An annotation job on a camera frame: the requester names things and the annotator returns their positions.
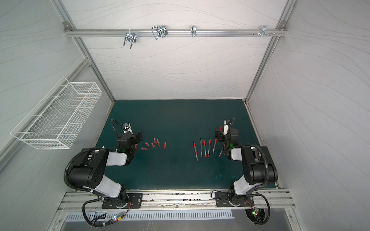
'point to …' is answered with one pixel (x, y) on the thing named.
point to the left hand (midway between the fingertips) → (129, 131)
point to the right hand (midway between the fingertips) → (224, 128)
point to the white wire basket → (55, 121)
